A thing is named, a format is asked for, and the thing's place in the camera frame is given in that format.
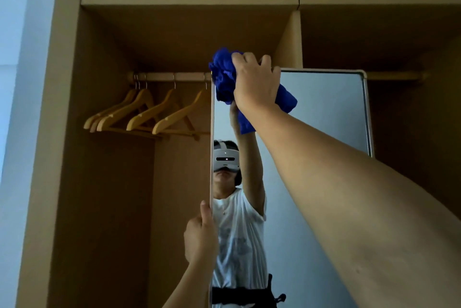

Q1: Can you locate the person's left hand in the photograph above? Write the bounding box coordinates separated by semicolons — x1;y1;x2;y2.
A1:
183;200;219;265

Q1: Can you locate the person's right hand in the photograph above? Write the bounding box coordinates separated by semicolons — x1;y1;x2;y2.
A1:
231;52;281;117

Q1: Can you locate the blue microfibre cloth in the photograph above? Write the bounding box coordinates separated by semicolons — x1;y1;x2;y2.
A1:
208;48;298;135

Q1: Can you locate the tall framed mirror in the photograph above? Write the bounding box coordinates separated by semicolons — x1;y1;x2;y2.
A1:
209;67;375;308

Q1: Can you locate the light wooden wardrobe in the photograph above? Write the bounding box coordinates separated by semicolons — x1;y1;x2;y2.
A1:
16;0;461;308

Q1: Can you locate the person's right forearm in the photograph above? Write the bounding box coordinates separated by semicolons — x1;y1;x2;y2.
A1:
246;102;461;308

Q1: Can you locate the person's left forearm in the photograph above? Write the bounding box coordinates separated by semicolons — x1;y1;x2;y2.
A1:
162;260;213;308

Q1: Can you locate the wooden clothes rod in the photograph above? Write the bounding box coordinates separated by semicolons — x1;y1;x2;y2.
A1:
126;71;429;83

